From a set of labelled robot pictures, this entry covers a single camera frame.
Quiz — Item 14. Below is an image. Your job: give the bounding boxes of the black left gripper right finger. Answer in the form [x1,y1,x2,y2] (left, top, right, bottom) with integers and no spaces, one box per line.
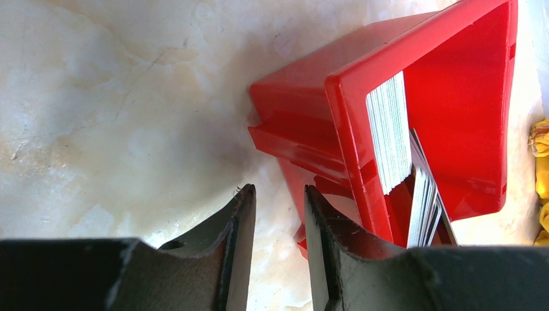
[304,185,548,310]

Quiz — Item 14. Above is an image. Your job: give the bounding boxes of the red plastic bin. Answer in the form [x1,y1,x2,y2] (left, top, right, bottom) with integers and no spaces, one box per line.
[249,1,518,246]

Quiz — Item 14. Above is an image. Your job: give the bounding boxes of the grey cards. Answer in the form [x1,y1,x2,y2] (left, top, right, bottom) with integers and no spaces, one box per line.
[365,71,458,248]

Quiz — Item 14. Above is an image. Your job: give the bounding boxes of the yellow crumpled cloth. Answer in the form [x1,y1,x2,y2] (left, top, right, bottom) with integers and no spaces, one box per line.
[528,118,548,247]

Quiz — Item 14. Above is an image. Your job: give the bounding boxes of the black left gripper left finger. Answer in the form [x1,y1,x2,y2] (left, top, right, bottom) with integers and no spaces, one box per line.
[1,184,256,310]

